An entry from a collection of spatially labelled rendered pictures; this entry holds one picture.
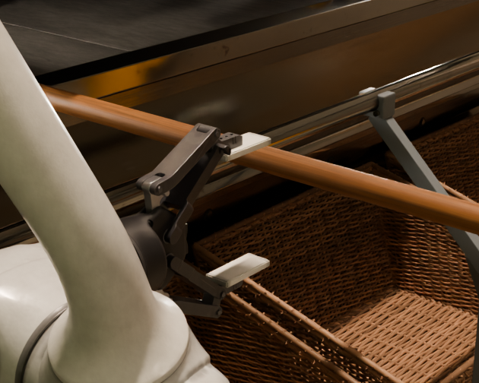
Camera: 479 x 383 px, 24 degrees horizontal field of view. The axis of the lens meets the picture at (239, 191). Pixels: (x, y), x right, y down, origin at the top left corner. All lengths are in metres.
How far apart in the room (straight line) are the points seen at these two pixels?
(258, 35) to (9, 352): 1.19
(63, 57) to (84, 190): 1.08
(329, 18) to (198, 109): 0.36
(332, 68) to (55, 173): 1.51
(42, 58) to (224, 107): 0.35
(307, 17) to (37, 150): 1.39
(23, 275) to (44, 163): 0.19
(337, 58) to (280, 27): 0.23
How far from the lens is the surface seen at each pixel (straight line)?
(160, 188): 1.01
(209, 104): 1.92
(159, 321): 0.78
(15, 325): 0.87
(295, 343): 1.73
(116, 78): 1.72
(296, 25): 2.05
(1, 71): 0.72
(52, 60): 1.78
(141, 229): 1.00
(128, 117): 1.40
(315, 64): 2.15
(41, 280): 0.89
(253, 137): 1.12
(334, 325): 2.19
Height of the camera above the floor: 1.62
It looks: 21 degrees down
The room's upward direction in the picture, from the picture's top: straight up
